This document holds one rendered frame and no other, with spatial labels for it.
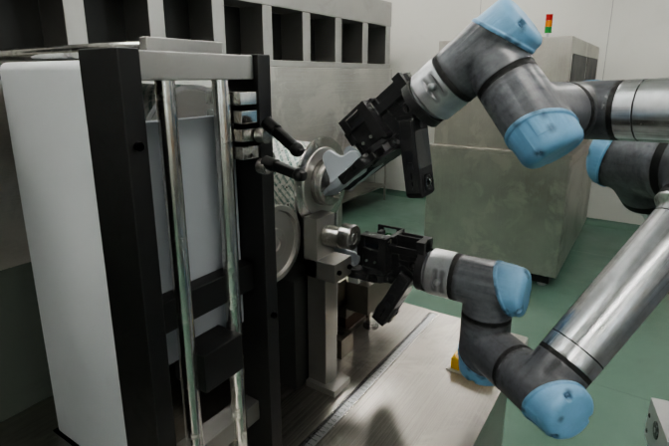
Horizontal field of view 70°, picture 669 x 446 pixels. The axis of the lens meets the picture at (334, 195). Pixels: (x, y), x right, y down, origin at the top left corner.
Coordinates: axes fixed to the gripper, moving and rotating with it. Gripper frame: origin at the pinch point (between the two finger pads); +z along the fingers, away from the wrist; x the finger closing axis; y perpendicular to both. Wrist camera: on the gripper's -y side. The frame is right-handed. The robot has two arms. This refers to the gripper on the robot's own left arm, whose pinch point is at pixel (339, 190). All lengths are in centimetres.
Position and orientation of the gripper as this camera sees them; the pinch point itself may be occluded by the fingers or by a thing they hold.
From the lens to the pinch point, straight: 75.5
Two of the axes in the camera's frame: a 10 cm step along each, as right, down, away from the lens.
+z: -6.4, 5.2, 5.7
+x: -5.5, 2.0, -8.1
